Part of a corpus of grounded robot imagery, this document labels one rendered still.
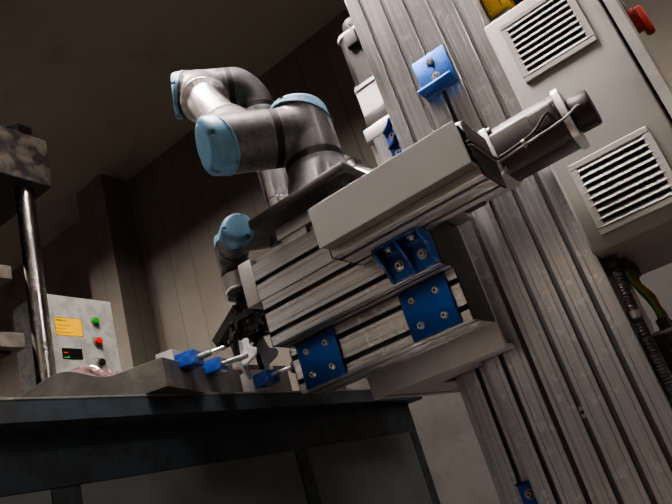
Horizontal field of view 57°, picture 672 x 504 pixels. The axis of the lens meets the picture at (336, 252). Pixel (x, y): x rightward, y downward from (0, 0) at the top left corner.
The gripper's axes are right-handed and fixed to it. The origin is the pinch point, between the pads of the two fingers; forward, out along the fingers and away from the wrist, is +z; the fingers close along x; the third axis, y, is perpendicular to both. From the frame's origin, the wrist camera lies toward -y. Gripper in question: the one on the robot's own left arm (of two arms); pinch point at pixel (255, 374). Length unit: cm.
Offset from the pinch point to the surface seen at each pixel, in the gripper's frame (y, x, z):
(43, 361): -80, -2, -33
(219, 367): 5.5, -16.2, 0.1
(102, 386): -2.9, -37.8, 0.5
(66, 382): -9.6, -40.4, -2.7
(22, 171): -76, -4, -99
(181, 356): 7.3, -27.2, -1.6
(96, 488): 0.2, -43.9, 18.4
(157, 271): -210, 166, -145
